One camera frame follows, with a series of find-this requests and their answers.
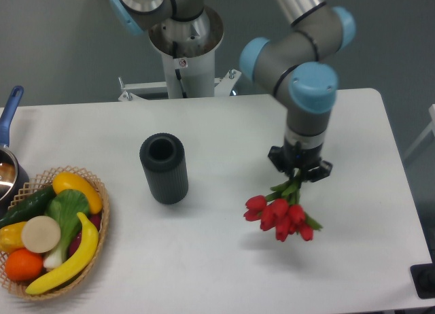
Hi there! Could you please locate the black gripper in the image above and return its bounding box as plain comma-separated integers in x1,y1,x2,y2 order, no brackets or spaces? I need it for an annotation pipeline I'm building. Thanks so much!
268,140,332,182

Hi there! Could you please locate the red tulip bouquet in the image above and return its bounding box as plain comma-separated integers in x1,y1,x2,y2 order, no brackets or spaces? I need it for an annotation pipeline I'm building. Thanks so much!
243,171,323,243

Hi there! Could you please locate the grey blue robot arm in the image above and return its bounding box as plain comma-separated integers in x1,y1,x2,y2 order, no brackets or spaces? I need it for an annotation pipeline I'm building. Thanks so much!
109,0,356,182

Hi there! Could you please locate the white furniture piece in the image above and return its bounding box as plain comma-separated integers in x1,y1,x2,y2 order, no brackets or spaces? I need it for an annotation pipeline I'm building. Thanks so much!
403,104,434,164

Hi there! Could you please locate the dark grey ribbed vase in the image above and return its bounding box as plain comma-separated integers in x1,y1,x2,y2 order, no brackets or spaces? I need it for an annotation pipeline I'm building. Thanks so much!
139,133,188,205

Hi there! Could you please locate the black device at table edge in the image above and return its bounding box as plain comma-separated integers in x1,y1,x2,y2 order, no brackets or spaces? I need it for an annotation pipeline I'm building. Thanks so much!
410,263,434,299

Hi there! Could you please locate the dark red vegetable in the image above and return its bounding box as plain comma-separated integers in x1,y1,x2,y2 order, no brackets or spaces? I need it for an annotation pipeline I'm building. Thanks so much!
68,213,101,258

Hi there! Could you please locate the yellow banana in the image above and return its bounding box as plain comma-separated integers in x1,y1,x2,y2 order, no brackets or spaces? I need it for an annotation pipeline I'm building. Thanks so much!
25,212,99,296

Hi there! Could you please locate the green bok choy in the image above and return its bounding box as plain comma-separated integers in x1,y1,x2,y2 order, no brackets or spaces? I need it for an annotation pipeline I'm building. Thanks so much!
43,189,90,271

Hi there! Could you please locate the green cucumber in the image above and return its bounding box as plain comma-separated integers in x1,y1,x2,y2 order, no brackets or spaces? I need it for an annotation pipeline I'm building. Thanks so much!
1,185,56,228

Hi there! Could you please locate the beige round disc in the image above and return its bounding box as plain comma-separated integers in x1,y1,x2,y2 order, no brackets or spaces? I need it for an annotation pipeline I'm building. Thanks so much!
21,215,60,254

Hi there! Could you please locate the woven wicker basket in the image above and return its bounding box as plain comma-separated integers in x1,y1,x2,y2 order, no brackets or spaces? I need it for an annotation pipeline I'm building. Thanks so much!
0,164,111,301

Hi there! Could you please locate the orange fruit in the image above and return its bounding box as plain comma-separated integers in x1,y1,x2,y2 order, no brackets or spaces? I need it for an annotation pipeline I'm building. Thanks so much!
5,249,43,281

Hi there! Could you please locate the yellow bell pepper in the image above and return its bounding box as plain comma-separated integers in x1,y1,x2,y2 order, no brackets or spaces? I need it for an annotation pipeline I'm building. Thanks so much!
0,222,27,254

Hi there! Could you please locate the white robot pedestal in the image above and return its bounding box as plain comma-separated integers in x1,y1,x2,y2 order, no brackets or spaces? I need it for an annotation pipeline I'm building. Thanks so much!
118,6,241,101

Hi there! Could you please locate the black cable on pedestal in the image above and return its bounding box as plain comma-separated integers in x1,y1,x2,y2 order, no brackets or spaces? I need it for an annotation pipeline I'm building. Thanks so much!
171,41,188,99

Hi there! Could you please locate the blue handled saucepan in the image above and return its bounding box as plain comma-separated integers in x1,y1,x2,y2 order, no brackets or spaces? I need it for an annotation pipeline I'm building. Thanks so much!
1,86,29,217

